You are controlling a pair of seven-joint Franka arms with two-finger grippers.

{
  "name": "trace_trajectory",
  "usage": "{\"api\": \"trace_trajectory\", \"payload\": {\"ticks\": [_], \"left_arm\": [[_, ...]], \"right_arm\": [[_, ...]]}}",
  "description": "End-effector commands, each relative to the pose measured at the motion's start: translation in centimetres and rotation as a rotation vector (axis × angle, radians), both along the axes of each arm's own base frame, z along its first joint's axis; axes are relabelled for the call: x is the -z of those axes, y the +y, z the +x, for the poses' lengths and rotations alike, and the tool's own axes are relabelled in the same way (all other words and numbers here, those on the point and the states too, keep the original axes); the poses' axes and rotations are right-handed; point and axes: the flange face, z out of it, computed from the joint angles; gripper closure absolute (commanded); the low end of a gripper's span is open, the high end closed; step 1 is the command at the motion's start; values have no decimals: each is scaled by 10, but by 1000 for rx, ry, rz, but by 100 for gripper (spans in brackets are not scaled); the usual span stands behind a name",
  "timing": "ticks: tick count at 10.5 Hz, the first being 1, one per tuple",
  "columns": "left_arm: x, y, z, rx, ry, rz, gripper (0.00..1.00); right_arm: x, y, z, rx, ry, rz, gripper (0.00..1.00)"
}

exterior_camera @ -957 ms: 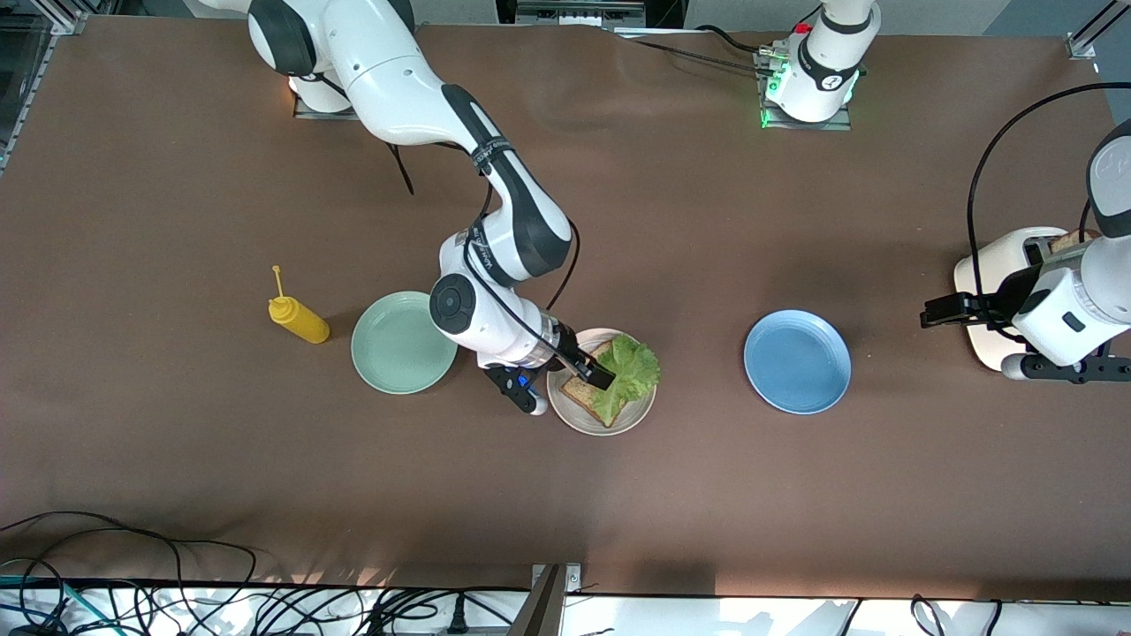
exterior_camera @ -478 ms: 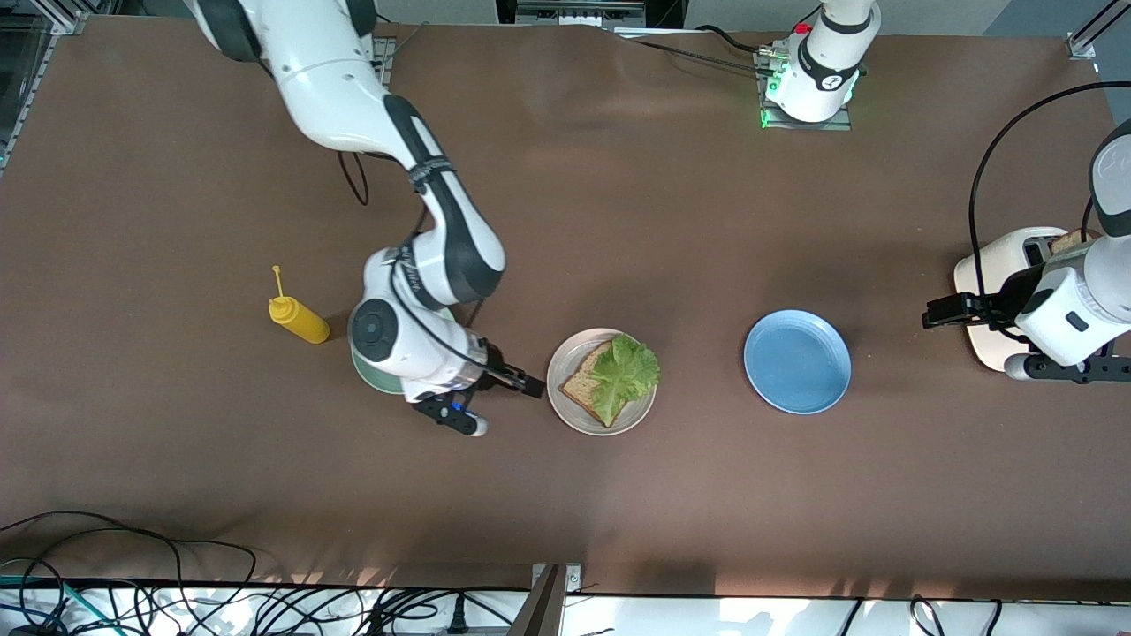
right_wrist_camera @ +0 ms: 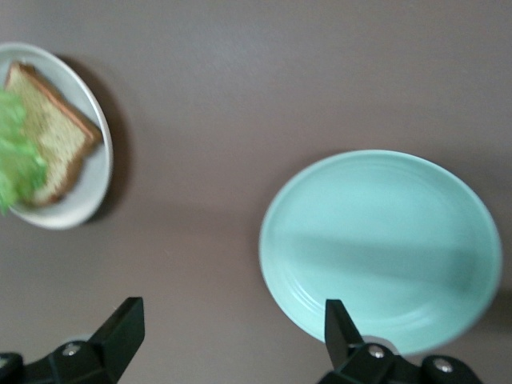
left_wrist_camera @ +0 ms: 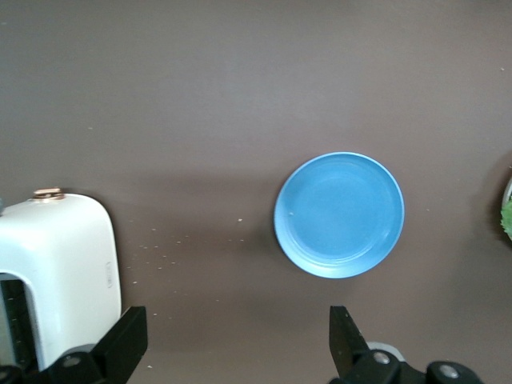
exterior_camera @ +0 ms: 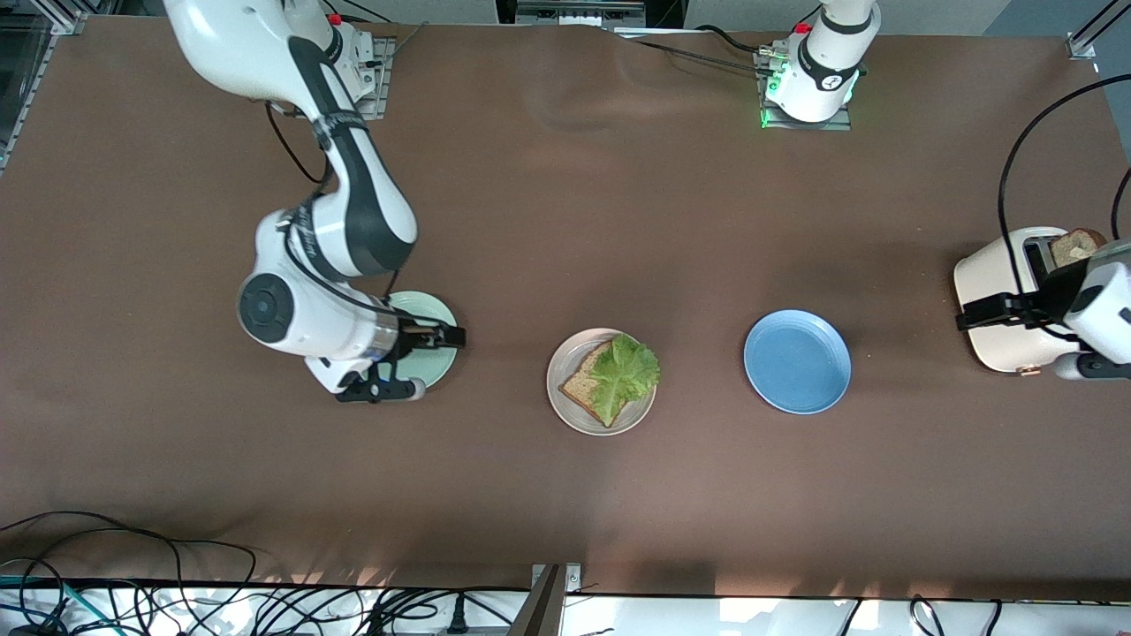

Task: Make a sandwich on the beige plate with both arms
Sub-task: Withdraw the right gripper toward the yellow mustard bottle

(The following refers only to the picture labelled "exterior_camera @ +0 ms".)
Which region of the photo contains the brown bread slice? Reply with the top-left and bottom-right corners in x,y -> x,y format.
1050,228 -> 1108,269
558,343 -> 637,429

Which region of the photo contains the green lettuce leaf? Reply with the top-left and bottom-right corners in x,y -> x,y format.
588,332 -> 662,425

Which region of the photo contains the green plate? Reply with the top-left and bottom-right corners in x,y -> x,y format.
386,291 -> 460,390

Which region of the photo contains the beige plate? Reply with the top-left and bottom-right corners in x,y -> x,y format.
546,328 -> 658,437

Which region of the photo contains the blue plate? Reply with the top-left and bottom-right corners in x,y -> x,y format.
743,309 -> 853,415

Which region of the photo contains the white toaster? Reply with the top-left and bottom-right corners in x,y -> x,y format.
953,226 -> 1110,376

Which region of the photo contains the grey power strip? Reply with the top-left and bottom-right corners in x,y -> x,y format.
515,0 -> 648,27

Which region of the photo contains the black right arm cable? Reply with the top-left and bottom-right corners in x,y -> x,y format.
265,102 -> 337,186
283,208 -> 443,332

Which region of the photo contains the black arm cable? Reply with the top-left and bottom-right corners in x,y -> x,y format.
265,102 -> 337,186
283,208 -> 443,332
998,75 -> 1131,306

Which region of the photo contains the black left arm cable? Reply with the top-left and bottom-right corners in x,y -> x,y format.
998,75 -> 1131,306

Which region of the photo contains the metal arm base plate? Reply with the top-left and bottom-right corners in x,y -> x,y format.
757,49 -> 854,132
265,35 -> 396,122

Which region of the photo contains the aluminium frame rail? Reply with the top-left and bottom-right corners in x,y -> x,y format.
0,0 -> 89,178
1065,0 -> 1131,63

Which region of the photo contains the aluminium profile post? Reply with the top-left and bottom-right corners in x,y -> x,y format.
523,563 -> 584,636

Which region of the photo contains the black floor cable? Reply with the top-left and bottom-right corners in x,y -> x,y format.
0,511 -> 259,636
910,596 -> 946,636

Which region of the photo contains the black metal frame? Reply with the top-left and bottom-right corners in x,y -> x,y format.
495,0 -> 688,34

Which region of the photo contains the black table cable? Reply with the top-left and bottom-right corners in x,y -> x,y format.
694,24 -> 801,54
619,35 -> 770,76

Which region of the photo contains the teal floor cable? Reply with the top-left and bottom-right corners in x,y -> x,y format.
0,574 -> 94,619

